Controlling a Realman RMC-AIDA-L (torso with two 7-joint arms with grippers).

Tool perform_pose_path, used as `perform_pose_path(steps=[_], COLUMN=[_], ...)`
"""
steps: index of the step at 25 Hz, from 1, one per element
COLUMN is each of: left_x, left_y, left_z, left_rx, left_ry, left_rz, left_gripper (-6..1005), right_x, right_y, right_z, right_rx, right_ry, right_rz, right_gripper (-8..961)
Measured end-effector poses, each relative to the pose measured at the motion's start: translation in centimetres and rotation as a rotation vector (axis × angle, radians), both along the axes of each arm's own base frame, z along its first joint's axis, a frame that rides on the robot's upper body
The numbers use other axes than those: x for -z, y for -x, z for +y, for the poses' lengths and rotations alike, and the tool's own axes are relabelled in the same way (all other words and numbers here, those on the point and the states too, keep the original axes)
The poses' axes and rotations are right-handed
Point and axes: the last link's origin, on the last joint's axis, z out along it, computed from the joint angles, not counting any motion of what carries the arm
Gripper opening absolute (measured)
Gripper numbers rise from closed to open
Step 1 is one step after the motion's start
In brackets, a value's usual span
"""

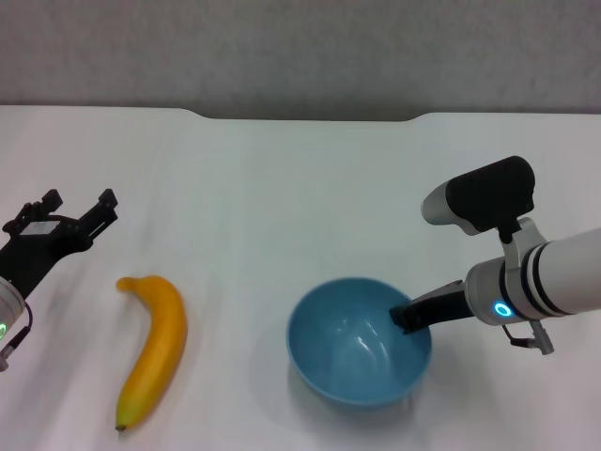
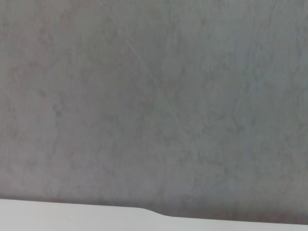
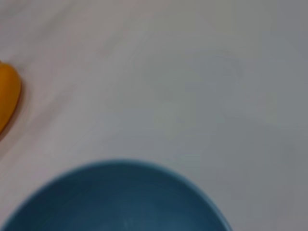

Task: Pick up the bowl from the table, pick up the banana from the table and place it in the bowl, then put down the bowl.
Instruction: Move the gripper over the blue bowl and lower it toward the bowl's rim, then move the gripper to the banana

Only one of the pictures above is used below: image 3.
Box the blue bowl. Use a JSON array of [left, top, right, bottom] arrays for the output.
[[0, 158, 233, 231]]

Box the yellow banana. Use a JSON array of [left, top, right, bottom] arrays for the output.
[[0, 60, 22, 141]]

